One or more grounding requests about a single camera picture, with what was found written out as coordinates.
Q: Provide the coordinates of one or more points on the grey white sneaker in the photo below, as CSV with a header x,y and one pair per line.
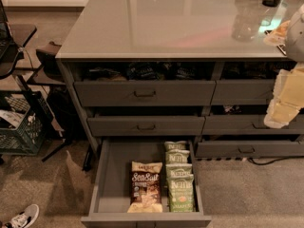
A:
x,y
24,219

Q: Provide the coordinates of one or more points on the grey top left drawer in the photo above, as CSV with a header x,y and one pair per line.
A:
x,y
145,93

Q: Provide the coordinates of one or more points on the grey drawer cabinet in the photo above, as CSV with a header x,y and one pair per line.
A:
x,y
174,40

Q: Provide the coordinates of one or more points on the black office chair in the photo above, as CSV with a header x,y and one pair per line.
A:
x,y
10,52

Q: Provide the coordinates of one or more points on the black white marker tag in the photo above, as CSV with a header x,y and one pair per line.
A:
x,y
277,36

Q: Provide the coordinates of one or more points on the grey bottom right drawer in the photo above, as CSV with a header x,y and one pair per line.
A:
x,y
249,149

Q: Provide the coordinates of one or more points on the grey middle left drawer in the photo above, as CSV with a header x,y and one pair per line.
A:
x,y
145,125

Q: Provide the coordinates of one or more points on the green plastic crate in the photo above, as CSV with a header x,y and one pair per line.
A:
x,y
22,131

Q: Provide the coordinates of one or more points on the grey top right drawer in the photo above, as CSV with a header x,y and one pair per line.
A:
x,y
243,92

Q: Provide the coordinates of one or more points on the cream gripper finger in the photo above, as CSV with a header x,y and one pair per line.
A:
x,y
279,117

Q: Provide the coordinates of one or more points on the green kettle chip bag rear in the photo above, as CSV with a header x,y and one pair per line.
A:
x,y
181,145

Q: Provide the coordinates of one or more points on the brown sea salt chip bag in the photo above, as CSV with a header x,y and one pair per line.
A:
x,y
145,188

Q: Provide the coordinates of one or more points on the green kettle chip bag front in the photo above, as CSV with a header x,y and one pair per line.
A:
x,y
181,193

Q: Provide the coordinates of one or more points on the open grey bottom left drawer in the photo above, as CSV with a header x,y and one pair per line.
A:
x,y
112,190

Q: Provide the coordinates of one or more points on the grey middle right drawer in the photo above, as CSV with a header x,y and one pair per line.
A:
x,y
248,125

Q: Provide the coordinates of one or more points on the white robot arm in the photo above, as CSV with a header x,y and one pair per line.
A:
x,y
294,42

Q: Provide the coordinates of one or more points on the green kettle chip bag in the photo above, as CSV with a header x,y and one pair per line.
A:
x,y
177,156
181,193
181,145
178,170

